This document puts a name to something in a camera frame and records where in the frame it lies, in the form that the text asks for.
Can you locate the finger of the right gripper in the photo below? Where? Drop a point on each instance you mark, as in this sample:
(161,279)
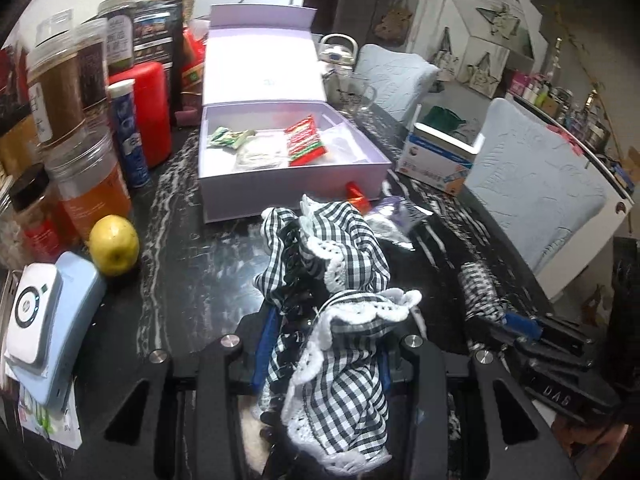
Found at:
(550,345)
(548,328)

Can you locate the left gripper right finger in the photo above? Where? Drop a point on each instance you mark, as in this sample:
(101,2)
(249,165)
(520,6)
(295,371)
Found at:
(414,382)

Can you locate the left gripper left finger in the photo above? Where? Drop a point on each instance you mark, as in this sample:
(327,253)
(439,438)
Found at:
(230,441)

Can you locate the gingham hair scrunchie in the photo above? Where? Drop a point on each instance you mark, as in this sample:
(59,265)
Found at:
(481,299)

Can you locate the black white gingham cloth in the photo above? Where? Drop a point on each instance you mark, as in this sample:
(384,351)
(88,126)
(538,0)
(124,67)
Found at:
(329,282)

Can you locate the silver purple snack packet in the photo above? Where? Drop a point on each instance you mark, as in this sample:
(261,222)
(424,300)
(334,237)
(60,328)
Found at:
(394,218)

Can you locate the small red snack packet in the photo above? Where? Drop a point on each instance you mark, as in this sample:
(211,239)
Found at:
(357,198)

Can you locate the green snack packet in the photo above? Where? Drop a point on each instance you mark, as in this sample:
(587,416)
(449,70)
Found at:
(223,137)

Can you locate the red spicy snack packet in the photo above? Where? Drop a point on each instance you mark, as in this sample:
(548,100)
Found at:
(303,142)

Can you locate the white quilted chair near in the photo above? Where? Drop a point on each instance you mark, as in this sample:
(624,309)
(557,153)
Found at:
(532,183)

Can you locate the white quilted chair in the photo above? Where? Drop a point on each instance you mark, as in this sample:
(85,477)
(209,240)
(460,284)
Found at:
(401,80)
(532,183)

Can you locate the light blue case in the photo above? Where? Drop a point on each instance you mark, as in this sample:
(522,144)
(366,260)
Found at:
(82,292)

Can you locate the yellow apple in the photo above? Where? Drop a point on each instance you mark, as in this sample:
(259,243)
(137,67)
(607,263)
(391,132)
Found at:
(114,245)

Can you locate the blue white tissue box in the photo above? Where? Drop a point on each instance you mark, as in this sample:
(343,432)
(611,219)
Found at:
(438,159)

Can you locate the white pocket printer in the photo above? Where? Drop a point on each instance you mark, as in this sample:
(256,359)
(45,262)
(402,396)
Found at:
(31,316)

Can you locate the lavender gift box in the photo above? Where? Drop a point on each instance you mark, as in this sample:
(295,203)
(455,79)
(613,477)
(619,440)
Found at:
(261,72)

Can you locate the orange contents plastic jar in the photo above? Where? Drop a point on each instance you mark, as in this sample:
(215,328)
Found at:
(90,182)

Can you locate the red canister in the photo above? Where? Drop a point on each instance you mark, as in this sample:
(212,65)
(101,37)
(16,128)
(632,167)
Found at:
(152,109)

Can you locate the clear glass cup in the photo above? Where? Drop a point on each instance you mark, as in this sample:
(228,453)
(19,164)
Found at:
(355,93)

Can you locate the white quilted chair far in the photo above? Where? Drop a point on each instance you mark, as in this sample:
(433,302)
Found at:
(401,80)

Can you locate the blue tablet tube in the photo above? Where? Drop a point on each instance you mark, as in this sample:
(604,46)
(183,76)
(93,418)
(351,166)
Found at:
(127,134)

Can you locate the red carton box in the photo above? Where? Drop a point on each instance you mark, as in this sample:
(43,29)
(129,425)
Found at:
(192,72)

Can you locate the clear water bottle white lid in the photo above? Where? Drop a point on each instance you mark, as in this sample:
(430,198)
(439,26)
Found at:
(337,56)

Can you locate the brown contents plastic jar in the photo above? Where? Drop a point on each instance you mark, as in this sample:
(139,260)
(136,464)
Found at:
(54,89)

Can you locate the black snack bag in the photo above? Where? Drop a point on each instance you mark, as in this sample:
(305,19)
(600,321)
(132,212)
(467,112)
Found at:
(158,26)

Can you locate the dark lid glass jar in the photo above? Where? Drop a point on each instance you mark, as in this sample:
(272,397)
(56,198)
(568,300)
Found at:
(119,16)

